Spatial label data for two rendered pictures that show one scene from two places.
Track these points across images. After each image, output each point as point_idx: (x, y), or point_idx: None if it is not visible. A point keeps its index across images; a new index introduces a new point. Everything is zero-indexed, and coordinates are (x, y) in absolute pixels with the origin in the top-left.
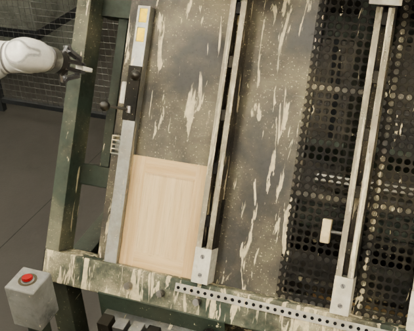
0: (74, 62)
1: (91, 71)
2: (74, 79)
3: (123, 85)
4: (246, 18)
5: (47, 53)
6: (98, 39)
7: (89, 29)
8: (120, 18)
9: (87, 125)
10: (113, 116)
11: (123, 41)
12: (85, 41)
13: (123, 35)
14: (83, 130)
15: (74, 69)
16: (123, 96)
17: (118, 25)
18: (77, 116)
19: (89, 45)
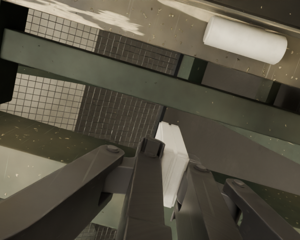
0: (144, 205)
1: (175, 128)
2: (291, 226)
3: (224, 34)
4: None
5: None
6: (51, 128)
7: (2, 138)
8: None
9: (286, 194)
10: (278, 114)
11: (67, 53)
12: (40, 159)
13: (50, 50)
14: None
15: (211, 215)
16: (265, 40)
17: (19, 61)
18: (295, 224)
19: (59, 151)
